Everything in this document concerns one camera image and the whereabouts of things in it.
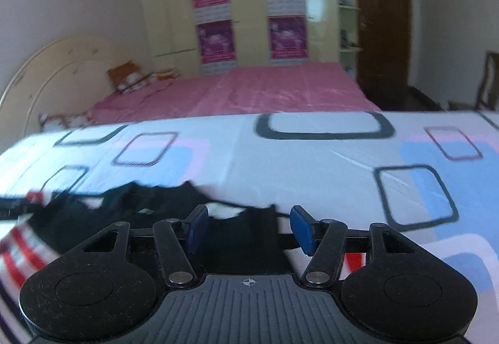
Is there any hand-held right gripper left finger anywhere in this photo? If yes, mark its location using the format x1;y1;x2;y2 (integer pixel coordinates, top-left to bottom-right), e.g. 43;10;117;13
78;205;211;288

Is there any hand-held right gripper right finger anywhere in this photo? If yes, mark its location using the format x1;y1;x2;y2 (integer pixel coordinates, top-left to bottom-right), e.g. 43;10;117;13
290;205;420;288

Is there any striped white knit sweater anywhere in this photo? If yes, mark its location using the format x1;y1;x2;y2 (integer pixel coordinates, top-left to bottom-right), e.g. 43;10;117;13
0;180;377;344

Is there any white patterned bed sheet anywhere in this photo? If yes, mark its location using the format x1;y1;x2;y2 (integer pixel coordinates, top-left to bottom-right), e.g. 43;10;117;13
0;109;499;344

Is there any white brown patterned pillow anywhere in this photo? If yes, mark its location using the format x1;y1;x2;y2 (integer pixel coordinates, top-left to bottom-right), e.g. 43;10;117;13
38;112;97;131

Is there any cream rounded headboard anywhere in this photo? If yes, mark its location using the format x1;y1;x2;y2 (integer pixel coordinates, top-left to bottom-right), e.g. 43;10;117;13
0;36;130;144

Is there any pink bed sheet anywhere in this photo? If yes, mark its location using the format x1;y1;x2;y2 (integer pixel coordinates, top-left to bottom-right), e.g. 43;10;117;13
91;61;383;125

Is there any orange patterned pillow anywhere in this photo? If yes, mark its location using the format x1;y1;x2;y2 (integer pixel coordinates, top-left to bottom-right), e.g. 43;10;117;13
107;60;182;94

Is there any dark shelf ornament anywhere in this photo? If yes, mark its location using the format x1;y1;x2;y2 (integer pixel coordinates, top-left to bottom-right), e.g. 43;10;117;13
340;30;361;50

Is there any brown wooden door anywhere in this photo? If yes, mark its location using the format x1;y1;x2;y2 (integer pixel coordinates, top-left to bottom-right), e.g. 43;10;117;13
352;0;414;111

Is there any dark wooden chair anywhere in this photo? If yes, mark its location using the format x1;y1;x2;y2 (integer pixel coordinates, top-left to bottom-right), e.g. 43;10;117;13
473;50;499;111

